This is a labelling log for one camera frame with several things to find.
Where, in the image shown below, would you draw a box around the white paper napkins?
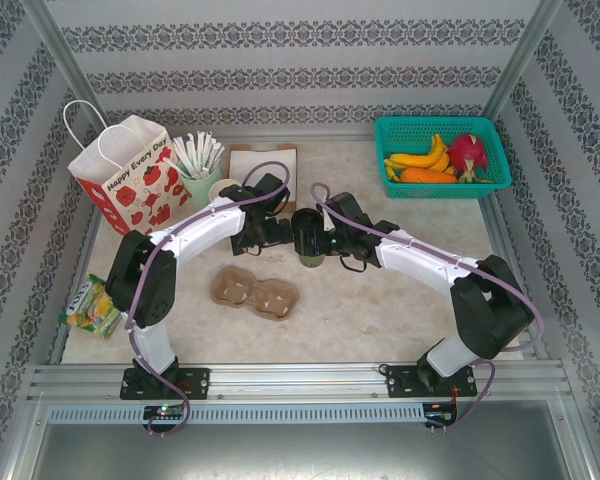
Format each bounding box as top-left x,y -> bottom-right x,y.
231,148 -> 297,204

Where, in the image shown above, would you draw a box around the brown cardboard napkin box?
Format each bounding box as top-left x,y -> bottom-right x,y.
228,143 -> 300,214

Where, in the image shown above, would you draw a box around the brown pulp cup carrier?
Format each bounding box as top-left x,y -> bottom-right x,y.
209,266 -> 301,323

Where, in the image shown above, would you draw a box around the white red paper gift bag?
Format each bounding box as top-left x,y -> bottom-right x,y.
62,99 -> 194,249

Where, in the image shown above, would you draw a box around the pale green straw holder cup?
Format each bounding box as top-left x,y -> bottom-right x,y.
176,160 -> 222,210

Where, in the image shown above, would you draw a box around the orange toy fruit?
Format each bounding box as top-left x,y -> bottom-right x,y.
398,167 -> 459,185

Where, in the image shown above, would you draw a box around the yellow banana bunch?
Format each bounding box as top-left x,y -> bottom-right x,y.
383,133 -> 454,182

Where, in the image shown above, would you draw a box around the teal plastic basket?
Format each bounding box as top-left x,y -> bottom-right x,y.
373,116 -> 512,200

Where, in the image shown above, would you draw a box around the pink dragon fruit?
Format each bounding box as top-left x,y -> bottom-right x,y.
446,133 -> 494,185

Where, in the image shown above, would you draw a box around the green yellow snack packet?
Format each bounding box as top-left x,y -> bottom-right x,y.
59,273 -> 122,341

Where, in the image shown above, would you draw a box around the right small circuit board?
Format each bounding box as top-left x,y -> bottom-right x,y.
424,403 -> 459,426

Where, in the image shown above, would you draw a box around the small circuit board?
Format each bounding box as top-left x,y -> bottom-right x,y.
424,403 -> 459,426
143,404 -> 186,420

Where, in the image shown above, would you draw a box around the left small circuit board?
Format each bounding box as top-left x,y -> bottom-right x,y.
143,404 -> 186,420

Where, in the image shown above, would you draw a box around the aluminium mounting rail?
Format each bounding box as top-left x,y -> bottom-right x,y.
27,362 -> 576,401

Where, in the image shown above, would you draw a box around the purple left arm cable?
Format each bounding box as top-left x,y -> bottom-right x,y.
124,160 -> 292,440

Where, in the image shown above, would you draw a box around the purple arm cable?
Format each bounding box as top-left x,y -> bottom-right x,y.
310,182 -> 546,434
124,160 -> 292,440

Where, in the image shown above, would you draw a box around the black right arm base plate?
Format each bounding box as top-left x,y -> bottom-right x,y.
383,363 -> 476,399

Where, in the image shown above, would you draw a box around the grey slotted cable duct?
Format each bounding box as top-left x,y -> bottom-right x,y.
47,402 -> 426,424

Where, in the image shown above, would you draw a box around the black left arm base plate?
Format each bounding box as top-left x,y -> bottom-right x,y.
119,367 -> 212,401

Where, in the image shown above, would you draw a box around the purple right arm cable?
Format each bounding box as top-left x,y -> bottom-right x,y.
310,182 -> 546,434

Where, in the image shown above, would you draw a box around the aluminium frame post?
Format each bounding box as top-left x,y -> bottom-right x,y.
22,0 -> 121,151
482,0 -> 566,121

